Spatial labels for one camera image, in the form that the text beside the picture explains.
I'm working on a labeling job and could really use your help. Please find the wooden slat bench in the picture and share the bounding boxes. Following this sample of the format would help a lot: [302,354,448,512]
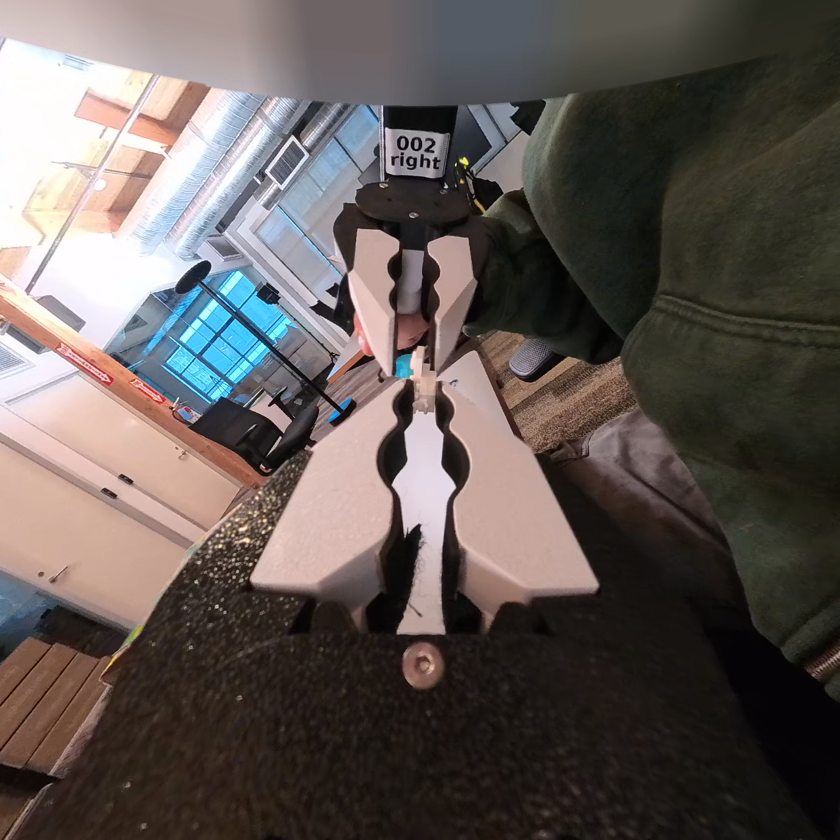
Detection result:
[0,633,112,778]

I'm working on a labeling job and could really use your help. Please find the person's right forearm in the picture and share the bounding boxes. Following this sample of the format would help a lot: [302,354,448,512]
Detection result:
[461,189,631,365]

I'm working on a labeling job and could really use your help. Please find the wooden beam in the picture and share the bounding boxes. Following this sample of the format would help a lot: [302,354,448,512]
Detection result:
[0,276,270,490]

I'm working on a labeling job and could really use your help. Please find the silver ventilation duct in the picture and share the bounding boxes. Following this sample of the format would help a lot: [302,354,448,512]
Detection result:
[252,98,368,211]
[115,85,266,263]

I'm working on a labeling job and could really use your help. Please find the black stand with round head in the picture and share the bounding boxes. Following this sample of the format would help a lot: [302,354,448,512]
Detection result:
[176,261,358,426]

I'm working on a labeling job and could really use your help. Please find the person's green hoodie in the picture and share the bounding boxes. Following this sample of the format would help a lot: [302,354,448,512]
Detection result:
[525,39,840,703]

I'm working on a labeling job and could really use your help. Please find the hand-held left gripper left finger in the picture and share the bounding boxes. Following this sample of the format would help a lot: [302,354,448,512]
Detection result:
[249,377,411,634]

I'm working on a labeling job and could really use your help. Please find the white vent grille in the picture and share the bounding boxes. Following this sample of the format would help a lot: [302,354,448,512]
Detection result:
[264,134,309,188]

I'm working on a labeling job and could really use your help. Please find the white cabinet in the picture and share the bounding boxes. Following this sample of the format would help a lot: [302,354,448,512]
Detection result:
[0,374,244,631]

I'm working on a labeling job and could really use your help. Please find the large paned window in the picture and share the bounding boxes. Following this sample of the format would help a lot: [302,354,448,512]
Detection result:
[161,269,296,401]

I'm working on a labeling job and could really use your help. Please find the black office chair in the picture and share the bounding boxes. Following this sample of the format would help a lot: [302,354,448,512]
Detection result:
[189,387,320,476]

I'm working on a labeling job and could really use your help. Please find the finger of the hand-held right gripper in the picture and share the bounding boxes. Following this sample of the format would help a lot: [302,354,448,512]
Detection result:
[344,226,403,378]
[423,235,478,371]

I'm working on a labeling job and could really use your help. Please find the person's right hand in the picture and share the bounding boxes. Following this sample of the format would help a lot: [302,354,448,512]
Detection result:
[395,311,434,352]

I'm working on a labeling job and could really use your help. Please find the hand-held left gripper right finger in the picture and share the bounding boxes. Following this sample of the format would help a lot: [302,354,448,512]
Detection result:
[434,350,601,634]

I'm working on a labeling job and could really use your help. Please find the white lego piece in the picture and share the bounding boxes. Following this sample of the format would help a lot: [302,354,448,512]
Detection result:
[408,348,439,416]

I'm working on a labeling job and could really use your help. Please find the person's grey pants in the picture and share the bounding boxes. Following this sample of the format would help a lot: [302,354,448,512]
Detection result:
[535,410,815,723]

